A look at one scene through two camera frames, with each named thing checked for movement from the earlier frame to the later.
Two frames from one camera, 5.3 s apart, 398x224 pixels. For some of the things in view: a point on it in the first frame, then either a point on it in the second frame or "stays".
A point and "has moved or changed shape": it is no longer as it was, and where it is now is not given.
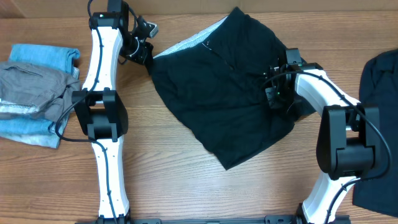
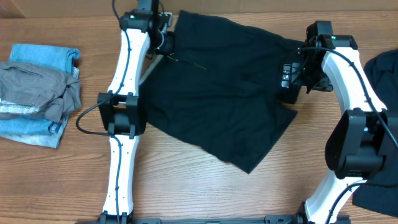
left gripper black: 147,56 to 160,52
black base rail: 124,219 stays
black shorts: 216,83 has moved or changed shape
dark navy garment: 379,96 stays
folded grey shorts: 29,91 stays
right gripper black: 273,101 to 290,82
